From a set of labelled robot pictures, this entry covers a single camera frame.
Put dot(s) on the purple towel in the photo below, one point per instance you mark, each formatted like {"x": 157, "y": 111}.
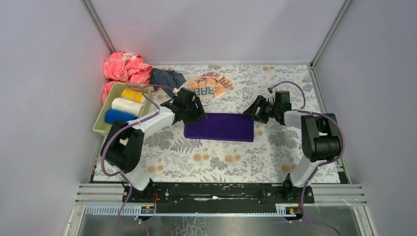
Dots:
{"x": 222, "y": 127}

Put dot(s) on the pink patterned cloth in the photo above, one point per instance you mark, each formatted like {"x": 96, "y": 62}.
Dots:
{"x": 126, "y": 68}

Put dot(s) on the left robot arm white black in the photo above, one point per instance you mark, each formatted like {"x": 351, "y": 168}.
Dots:
{"x": 123, "y": 146}

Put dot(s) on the beige lettered towel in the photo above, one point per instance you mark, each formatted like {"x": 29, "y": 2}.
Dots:
{"x": 210, "y": 86}

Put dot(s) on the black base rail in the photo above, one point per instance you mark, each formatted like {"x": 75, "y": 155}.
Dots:
{"x": 217, "y": 198}

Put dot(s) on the pale green plastic basket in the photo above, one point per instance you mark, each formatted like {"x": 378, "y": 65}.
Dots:
{"x": 103, "y": 128}

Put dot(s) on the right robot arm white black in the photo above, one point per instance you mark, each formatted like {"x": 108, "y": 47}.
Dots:
{"x": 321, "y": 137}

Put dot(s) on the blue rolled towel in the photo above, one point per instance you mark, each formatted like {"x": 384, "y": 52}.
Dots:
{"x": 111, "y": 116}

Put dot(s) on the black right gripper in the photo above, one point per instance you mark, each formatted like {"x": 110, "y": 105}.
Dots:
{"x": 259, "y": 108}

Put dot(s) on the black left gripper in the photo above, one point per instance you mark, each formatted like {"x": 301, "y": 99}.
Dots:
{"x": 192, "y": 109}

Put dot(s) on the yellow rolled towel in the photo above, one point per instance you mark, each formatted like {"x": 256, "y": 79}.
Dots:
{"x": 133, "y": 95}

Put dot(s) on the dark grey cloth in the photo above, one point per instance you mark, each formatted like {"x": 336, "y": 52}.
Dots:
{"x": 169, "y": 79}

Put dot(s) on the white rolled towel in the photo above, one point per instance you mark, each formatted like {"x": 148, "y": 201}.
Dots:
{"x": 127, "y": 106}

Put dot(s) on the floral table cloth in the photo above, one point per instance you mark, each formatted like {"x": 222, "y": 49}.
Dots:
{"x": 276, "y": 150}

